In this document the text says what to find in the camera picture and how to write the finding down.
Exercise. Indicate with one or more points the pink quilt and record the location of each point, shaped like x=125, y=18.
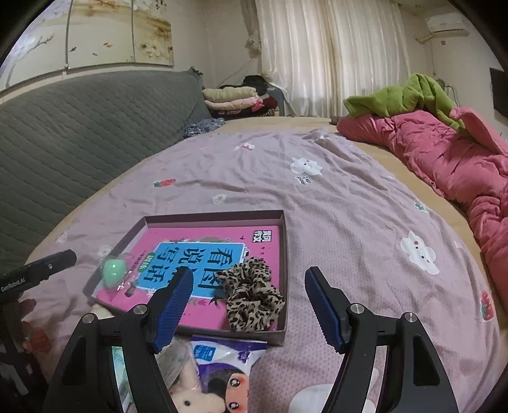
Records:
x=436, y=155

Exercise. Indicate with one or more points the black television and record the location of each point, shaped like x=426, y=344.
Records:
x=498, y=91

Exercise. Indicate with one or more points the white curtains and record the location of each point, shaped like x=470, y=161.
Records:
x=337, y=47

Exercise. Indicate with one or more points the black clothes pile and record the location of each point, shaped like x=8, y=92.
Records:
x=254, y=81

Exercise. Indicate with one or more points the blue patterned cloth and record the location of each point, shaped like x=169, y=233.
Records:
x=202, y=128

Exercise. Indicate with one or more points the grey quilted sofa cover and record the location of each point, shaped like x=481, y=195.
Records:
x=79, y=131

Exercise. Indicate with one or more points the shallow brown cardboard box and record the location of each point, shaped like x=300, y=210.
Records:
x=283, y=278

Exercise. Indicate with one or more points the leopard print scrunchie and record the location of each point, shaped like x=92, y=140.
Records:
x=252, y=294

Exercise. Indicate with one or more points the white air conditioner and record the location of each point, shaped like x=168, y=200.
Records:
x=444, y=24

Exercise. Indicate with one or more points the pink folded blanket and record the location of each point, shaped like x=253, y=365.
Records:
x=230, y=104

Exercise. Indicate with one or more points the purple printed bedsheet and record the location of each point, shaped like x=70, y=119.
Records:
x=317, y=222

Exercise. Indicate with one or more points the person's left hand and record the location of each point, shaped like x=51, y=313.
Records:
x=28, y=309

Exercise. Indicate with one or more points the beige rabbit plush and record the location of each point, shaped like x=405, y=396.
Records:
x=186, y=401

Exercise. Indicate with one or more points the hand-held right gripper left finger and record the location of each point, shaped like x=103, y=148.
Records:
x=174, y=305

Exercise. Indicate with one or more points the pink children's book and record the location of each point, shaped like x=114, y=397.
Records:
x=222, y=238

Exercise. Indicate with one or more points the floral wall painting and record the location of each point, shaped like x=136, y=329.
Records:
x=119, y=31

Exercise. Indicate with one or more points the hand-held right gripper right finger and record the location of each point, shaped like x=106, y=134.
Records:
x=323, y=305

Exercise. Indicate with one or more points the green blanket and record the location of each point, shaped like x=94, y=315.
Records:
x=381, y=99

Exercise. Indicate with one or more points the beige folded blanket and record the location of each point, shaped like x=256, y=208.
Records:
x=226, y=93

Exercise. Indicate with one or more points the green egg toy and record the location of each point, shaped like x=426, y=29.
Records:
x=114, y=274

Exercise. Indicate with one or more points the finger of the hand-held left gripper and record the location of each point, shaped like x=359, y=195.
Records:
x=55, y=260

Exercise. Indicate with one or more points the purple cartoon girl packet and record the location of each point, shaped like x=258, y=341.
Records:
x=226, y=357

